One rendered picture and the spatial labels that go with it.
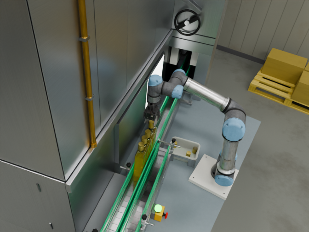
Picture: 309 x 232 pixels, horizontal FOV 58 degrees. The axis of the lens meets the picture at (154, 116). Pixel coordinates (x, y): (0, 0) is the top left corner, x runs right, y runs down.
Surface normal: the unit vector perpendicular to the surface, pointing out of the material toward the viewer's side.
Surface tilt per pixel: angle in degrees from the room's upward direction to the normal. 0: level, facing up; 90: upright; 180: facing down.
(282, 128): 0
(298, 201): 0
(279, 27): 90
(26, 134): 90
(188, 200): 0
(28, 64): 90
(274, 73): 90
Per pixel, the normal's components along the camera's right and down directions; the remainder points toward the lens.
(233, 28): -0.51, 0.54
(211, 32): -0.31, 0.61
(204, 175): 0.08, -0.75
